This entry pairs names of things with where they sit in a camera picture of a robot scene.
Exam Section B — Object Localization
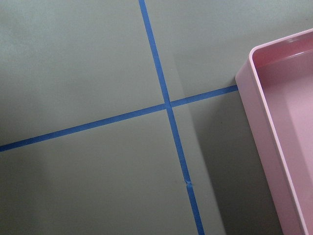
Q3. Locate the pink plastic bin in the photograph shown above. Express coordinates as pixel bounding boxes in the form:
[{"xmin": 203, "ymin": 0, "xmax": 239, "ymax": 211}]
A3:
[{"xmin": 235, "ymin": 29, "xmax": 313, "ymax": 235}]

